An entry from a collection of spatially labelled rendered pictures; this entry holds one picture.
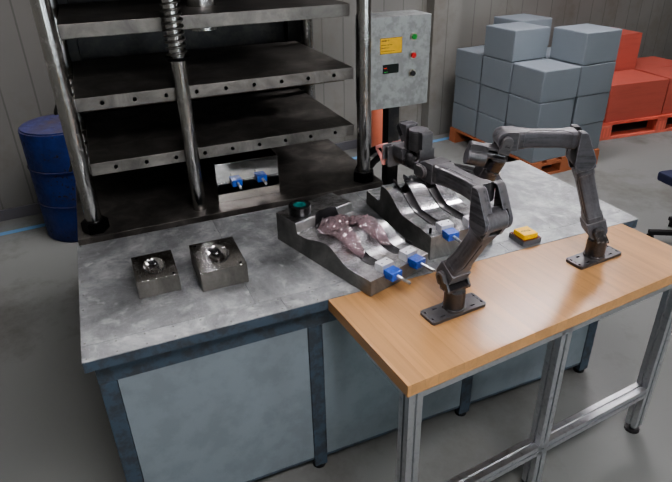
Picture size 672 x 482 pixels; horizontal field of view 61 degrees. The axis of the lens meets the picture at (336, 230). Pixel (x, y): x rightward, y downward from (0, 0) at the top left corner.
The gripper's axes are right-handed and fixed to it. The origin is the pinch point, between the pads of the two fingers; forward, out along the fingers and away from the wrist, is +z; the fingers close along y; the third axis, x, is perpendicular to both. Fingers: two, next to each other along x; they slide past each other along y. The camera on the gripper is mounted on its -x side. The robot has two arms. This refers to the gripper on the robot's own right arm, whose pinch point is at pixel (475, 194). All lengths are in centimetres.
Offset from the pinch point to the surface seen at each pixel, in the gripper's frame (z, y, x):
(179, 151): 37, 85, -71
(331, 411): 62, 56, 39
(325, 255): 17, 52, 0
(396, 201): 20.7, 16.6, -16.8
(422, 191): 20.8, 4.5, -18.8
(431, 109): 218, -178, -234
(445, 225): 7.5, 11.6, 4.9
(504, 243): 16.6, -12.6, 12.6
